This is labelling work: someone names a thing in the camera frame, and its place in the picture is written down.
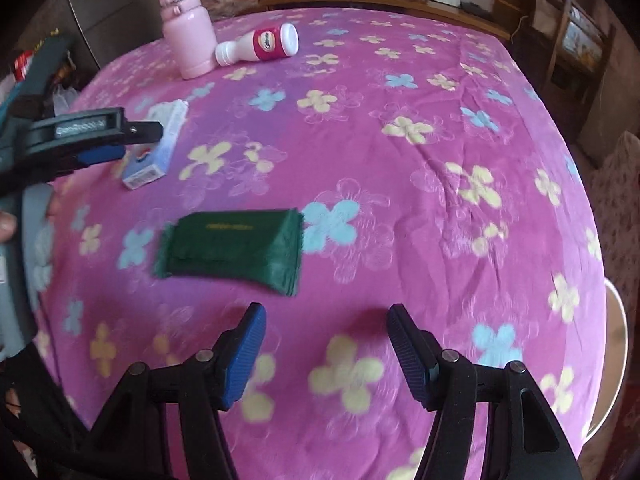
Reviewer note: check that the white round bucket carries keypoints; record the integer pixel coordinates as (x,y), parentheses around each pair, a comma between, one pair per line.
(615,360)

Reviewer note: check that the floral covered sofa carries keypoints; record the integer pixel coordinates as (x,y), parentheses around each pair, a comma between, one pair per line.
(620,195)

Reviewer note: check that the white bottle with pink label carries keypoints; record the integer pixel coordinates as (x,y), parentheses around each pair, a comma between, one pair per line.
(265,45)

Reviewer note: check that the pile of household clutter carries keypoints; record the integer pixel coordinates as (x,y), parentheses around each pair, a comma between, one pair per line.
(60,95)

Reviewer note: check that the long wooden cabinet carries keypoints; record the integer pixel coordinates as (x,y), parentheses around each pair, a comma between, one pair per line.
(400,7)

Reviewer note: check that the person's left hand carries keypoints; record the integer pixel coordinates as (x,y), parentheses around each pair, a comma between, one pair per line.
(7,227)

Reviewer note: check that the wooden shelf rack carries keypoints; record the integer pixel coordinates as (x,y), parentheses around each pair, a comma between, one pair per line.
(575,50)

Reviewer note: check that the blue and white box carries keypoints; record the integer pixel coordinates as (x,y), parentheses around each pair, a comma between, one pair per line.
(160,155)

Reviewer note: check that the pink floral blanket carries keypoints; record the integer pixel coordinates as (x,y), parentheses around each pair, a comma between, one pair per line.
(400,185)

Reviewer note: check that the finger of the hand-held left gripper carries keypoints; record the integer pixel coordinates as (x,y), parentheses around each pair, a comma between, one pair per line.
(100,154)
(145,131)

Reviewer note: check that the grey refrigerator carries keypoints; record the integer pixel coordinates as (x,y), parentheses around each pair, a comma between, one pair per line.
(100,5)

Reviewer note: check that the dark green packet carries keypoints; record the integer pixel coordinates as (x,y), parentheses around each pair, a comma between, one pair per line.
(230,250)

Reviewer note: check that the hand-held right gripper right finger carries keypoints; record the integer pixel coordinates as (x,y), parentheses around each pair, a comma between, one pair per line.
(412,355)

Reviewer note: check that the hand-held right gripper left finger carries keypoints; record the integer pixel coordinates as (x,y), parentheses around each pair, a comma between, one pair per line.
(245,355)

